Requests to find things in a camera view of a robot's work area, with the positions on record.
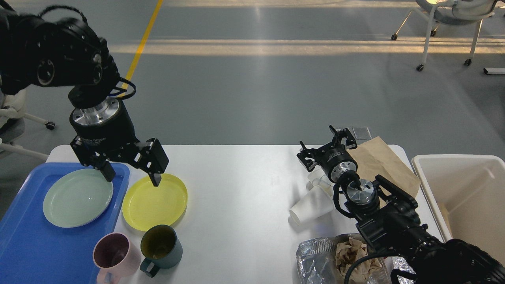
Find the white office chair left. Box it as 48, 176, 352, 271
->
0, 90, 56, 161

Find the dark teal mug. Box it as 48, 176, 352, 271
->
139, 224, 183, 278

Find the white office chair right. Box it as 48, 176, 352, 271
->
390, 0, 497, 72

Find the aluminium foil sheet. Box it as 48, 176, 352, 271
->
296, 234, 414, 284

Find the small clear plastic lid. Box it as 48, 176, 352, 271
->
352, 127, 373, 140

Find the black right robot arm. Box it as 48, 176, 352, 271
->
296, 125, 505, 284

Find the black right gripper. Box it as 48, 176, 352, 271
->
296, 125, 358, 182

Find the brown paper bag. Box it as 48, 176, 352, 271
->
348, 137, 421, 197

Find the white bar on floor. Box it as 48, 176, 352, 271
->
483, 67, 505, 75

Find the clear plastic cup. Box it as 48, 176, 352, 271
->
308, 167, 334, 196

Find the white plastic bin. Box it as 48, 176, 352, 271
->
411, 154, 505, 263

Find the white office chair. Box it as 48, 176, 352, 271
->
0, 90, 56, 161
390, 0, 497, 72

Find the white paper cup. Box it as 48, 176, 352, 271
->
289, 185, 335, 225

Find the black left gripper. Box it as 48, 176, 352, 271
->
69, 97, 169, 187

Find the yellow plate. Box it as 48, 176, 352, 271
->
122, 173, 188, 232

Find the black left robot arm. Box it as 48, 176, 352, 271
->
1, 0, 169, 187

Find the pale green plate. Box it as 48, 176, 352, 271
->
43, 169, 114, 228

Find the crumpled brown paper napkin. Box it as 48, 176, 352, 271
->
335, 237, 383, 284

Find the pink mug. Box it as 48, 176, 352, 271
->
92, 232, 141, 284

